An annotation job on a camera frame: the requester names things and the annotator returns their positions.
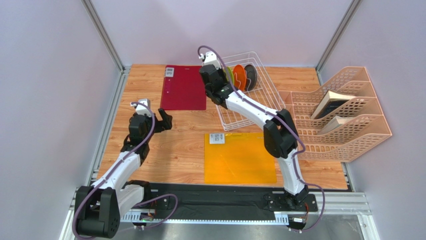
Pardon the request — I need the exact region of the beige plastic file organizer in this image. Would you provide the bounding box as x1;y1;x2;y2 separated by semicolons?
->
279;66;392;163

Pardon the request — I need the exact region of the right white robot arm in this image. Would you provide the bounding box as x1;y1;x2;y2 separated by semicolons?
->
199;64;309;209

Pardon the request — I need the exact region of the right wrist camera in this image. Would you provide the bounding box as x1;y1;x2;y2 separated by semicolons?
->
199;51;222;70

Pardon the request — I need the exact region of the tan book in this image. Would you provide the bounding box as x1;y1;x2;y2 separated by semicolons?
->
316;115;354;136

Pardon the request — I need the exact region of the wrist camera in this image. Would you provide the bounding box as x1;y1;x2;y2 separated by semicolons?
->
199;51;222;70
135;98;152;118

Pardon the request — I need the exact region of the white wire dish rack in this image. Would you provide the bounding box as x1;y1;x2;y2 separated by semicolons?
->
216;51;286;131

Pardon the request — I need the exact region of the dark grey plate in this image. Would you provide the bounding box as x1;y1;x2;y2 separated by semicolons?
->
244;64;258;91

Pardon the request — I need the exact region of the red mat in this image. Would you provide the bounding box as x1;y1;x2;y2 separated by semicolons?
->
160;65;207;111

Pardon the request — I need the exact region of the green plastic plate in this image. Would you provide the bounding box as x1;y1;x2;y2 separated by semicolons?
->
223;66;235;87

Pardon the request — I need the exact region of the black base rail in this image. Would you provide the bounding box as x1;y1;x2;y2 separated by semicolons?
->
139;181;318;221

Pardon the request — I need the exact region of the orange plastic plate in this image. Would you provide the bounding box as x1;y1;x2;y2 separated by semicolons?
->
232;64;247;91

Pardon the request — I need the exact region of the white label on red mat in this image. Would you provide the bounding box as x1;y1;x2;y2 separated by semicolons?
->
164;66;175;78

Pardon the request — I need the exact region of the black cover book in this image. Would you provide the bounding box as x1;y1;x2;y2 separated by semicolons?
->
310;90;356;120

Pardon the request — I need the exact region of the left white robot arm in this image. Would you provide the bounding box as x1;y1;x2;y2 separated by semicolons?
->
72;108;173;240

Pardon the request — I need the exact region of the orange mat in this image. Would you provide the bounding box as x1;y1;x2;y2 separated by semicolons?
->
204;133;277;185

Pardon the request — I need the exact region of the white barcode label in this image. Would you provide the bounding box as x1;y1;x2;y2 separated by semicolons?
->
208;133;226;145

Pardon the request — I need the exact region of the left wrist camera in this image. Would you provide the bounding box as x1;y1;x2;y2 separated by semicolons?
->
135;98;152;118

